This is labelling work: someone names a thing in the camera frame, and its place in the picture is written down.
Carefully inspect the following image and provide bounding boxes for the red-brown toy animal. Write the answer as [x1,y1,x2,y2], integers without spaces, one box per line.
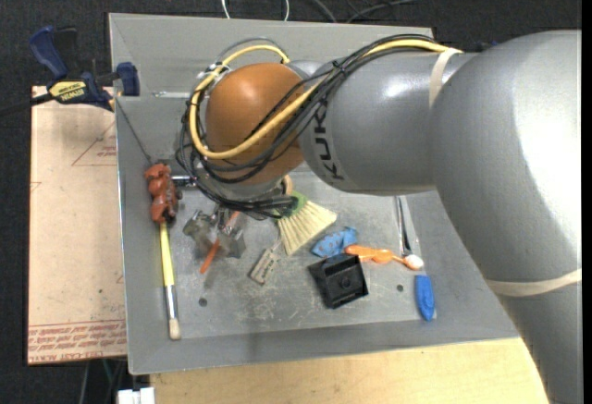
[143,162,183,225]

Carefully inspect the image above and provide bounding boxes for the black square plastic box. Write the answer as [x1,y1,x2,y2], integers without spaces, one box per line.
[308,253,370,311]

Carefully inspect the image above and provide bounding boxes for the orange stick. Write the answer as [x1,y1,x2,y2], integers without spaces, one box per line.
[199,210,241,275]

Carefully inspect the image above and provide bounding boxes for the blue dotted sponge piece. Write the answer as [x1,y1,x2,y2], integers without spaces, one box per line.
[310,226,359,259]

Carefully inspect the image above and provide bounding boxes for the orange spoon with white tip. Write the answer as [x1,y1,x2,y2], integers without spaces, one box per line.
[344,244,426,272]

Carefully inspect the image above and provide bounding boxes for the grey metal bin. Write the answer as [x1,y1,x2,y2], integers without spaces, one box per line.
[108,12,522,376]

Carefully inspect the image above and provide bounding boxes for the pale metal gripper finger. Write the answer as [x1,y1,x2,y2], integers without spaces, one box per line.
[216,226,247,261]
[182,209,218,256]

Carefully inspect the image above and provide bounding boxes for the brown cardboard board red print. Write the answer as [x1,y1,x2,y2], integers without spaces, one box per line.
[27,85,129,366]

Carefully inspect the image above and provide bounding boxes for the silver metal tweezers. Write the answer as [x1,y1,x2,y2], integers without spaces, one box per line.
[394,195,414,258]

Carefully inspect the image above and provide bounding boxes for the pale bristle hand brush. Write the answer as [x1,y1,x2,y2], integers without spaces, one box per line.
[276,174,339,257]

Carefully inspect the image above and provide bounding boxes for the yellow handled paintbrush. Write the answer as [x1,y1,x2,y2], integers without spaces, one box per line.
[158,220,183,341]

